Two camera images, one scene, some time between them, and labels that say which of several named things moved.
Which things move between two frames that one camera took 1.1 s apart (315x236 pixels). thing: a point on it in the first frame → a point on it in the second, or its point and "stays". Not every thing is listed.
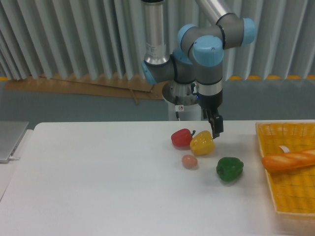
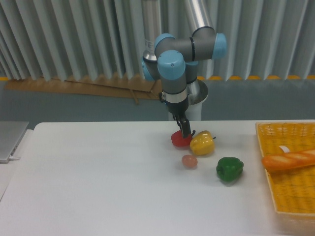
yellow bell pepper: (203, 143) stays
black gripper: (211, 103) → (178, 110)
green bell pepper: (229, 168) stays
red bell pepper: (182, 137) stays
